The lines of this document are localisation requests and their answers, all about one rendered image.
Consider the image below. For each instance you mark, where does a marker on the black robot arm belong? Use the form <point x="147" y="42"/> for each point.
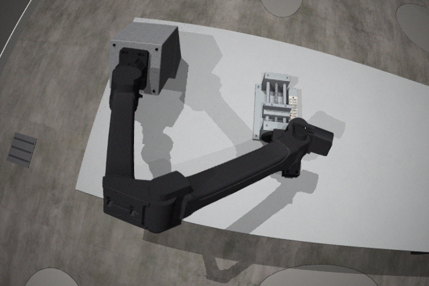
<point x="151" y="204"/>

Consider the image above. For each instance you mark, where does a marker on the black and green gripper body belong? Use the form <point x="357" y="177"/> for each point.
<point x="277" y="133"/>

